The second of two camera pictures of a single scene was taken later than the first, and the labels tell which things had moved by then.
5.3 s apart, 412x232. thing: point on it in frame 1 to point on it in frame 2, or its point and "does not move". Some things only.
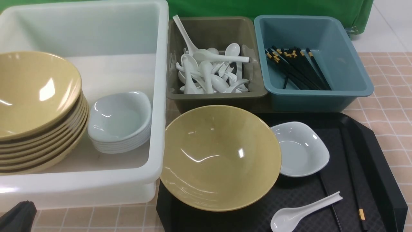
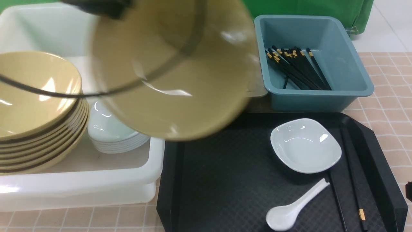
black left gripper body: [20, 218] to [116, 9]
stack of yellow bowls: [44, 115] does not move
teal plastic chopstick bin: [327, 37] does not move
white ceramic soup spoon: [283, 219] to [282, 218]
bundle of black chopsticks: [300, 67] does not move
